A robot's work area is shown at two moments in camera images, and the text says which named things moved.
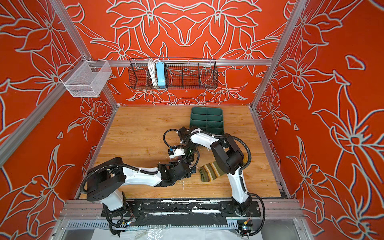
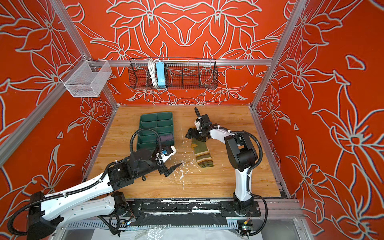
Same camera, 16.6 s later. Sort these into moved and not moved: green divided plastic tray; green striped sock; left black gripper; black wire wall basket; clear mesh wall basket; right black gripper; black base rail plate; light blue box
Moved: green striped sock; left black gripper; green divided plastic tray; right black gripper
Not moved: clear mesh wall basket; black wire wall basket; light blue box; black base rail plate
